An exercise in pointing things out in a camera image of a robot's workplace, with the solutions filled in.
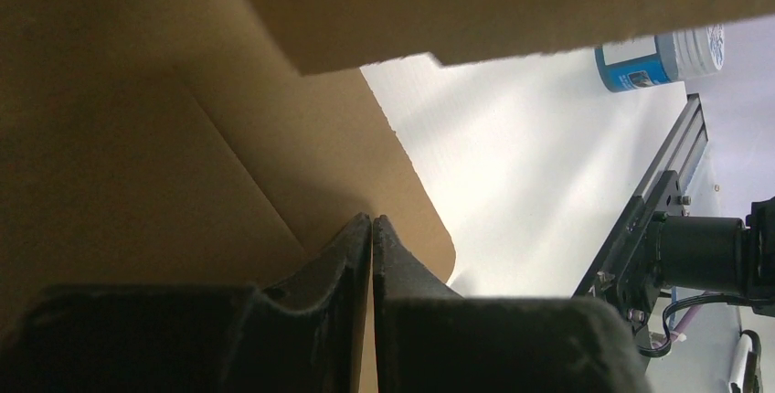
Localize aluminium frame rails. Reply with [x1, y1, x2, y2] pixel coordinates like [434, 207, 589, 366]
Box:
[571, 93, 709, 301]

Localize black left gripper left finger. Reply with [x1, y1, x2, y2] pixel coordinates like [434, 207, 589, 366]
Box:
[1, 214, 371, 392]

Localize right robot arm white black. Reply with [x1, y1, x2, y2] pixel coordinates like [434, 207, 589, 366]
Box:
[646, 198, 774, 317]

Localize brown cardboard box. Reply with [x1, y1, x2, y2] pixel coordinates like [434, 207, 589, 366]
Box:
[0, 0, 775, 393]

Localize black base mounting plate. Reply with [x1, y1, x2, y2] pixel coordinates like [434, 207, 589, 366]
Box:
[576, 170, 684, 334]

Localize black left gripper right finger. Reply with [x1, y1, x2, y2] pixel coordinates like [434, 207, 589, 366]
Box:
[373, 216, 651, 392]

